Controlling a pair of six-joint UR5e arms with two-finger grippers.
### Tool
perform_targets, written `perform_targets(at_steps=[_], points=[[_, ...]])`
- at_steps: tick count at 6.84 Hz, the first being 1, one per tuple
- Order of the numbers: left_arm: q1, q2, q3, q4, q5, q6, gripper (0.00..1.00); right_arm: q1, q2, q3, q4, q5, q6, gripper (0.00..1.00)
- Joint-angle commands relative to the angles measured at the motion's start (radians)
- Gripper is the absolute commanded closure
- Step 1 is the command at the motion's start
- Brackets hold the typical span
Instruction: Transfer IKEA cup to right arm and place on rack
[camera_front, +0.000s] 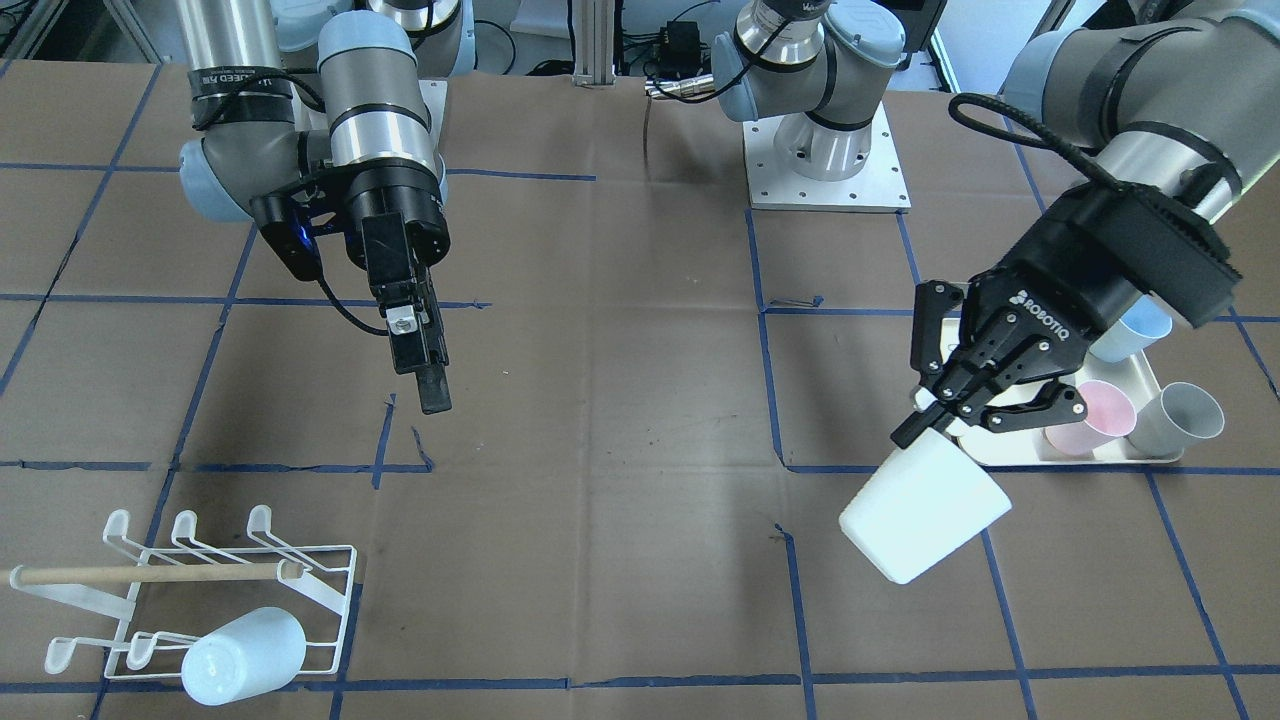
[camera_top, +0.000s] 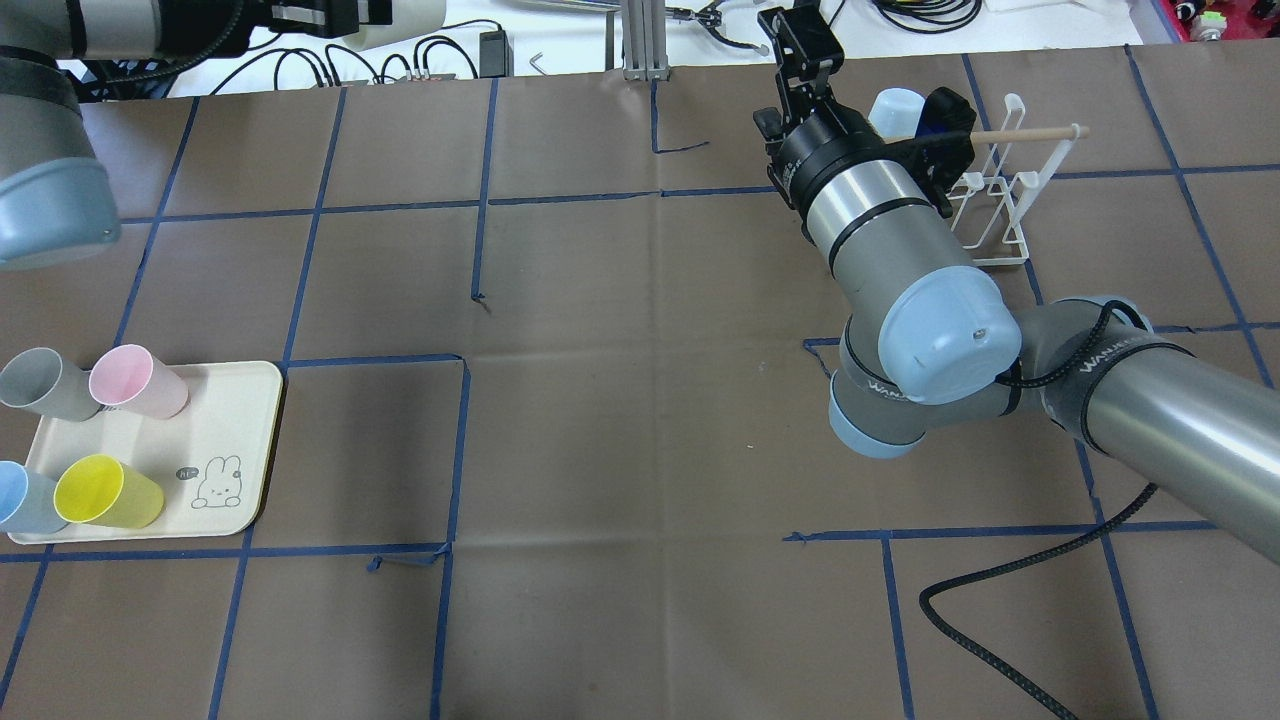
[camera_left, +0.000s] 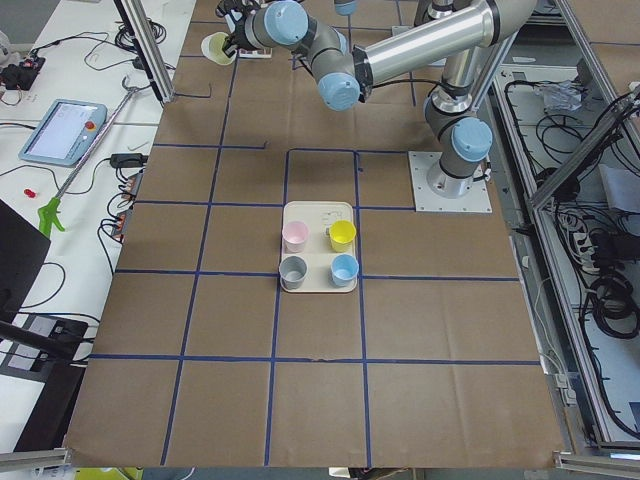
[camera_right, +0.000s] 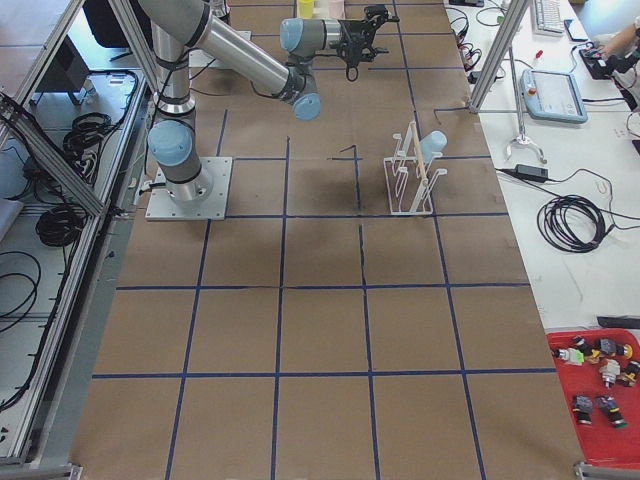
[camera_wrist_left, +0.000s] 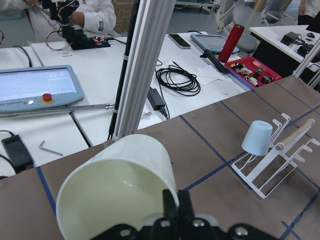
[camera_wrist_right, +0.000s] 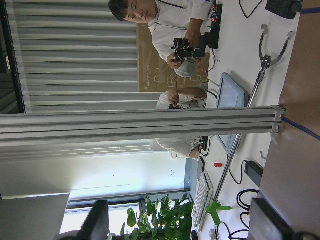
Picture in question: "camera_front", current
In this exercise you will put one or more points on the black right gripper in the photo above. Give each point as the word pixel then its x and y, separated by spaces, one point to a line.
pixel 400 200

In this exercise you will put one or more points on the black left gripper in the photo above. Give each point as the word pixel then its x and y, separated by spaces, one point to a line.
pixel 1068 262

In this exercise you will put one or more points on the cream white ikea cup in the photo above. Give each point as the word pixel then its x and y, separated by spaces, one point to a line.
pixel 924 502

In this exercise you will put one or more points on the light blue ikea cup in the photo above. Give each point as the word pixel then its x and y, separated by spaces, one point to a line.
pixel 1143 324
pixel 258 653

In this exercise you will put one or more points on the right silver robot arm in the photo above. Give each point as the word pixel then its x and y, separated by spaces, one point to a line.
pixel 313 121

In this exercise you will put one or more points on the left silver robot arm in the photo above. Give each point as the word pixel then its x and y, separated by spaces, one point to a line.
pixel 1170 120

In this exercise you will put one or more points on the pink ikea cup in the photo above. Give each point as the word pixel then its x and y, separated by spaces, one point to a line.
pixel 1109 414

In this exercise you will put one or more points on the grey ikea cup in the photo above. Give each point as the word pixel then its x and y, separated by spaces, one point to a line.
pixel 1180 416

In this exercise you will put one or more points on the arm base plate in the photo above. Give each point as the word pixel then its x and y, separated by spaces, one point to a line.
pixel 794 164
pixel 434 92

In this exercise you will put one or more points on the white wire cup rack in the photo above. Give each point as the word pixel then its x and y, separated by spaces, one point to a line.
pixel 159 598

